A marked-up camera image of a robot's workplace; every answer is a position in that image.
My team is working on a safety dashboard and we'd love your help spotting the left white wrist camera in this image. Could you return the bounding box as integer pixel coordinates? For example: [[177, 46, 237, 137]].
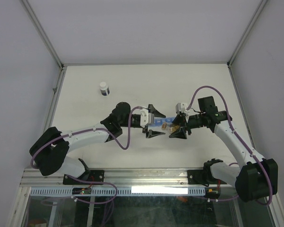
[[140, 108, 154, 128]]

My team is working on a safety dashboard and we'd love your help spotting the slotted grey cable duct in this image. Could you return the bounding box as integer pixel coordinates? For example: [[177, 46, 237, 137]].
[[30, 186, 205, 197]]

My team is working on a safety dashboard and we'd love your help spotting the blue weekly pill organizer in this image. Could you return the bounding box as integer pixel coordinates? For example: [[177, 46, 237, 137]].
[[150, 117, 175, 127]]

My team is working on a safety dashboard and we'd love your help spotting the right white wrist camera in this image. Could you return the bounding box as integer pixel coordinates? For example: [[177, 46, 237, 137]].
[[175, 103, 190, 114]]

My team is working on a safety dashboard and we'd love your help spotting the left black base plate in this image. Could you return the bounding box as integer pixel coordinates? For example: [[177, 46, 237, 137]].
[[62, 170, 105, 185]]

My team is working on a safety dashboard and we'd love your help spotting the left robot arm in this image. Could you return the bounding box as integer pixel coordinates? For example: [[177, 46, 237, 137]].
[[29, 102, 165, 184]]

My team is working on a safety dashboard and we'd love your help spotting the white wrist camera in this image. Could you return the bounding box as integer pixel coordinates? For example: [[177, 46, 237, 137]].
[[140, 108, 154, 128], [175, 103, 190, 114]]

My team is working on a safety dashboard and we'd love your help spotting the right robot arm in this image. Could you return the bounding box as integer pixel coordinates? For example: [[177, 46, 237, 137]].
[[169, 96, 278, 202]]

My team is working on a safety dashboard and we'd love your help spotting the aluminium mounting rail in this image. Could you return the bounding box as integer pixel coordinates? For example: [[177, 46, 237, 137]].
[[21, 167, 274, 187]]

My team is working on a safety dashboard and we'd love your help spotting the white cap pill bottle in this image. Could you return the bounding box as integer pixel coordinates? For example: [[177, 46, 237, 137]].
[[99, 81, 110, 96]]

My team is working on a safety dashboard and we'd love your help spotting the amber pill bottle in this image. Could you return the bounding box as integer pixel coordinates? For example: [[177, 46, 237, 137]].
[[161, 122, 179, 134]]

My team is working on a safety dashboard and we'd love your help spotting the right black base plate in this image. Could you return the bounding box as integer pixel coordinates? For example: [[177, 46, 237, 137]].
[[187, 169, 208, 186]]

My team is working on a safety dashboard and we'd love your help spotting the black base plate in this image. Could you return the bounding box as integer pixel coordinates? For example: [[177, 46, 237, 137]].
[[62, 170, 105, 185], [187, 169, 208, 186]]

